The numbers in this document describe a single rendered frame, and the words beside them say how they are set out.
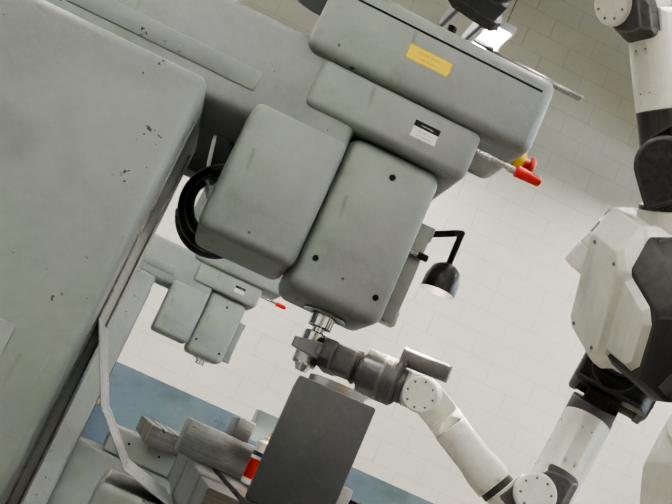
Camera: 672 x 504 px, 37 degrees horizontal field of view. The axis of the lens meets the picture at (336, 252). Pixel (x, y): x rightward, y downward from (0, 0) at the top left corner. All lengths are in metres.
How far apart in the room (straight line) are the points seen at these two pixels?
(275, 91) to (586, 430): 0.84
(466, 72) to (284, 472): 0.88
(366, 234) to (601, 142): 7.80
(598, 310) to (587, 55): 8.09
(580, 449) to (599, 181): 7.68
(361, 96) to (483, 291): 7.08
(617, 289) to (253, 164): 0.67
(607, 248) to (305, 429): 0.61
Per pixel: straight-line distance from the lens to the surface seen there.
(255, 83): 1.86
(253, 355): 8.42
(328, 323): 1.89
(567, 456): 1.86
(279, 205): 1.80
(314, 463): 1.43
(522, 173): 1.94
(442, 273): 1.97
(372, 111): 1.88
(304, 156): 1.83
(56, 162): 1.70
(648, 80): 1.74
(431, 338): 8.72
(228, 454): 1.98
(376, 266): 1.84
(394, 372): 1.83
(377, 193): 1.86
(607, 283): 1.72
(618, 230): 1.73
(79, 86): 1.73
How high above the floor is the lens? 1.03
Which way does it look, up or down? 12 degrees up
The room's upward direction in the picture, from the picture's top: 24 degrees clockwise
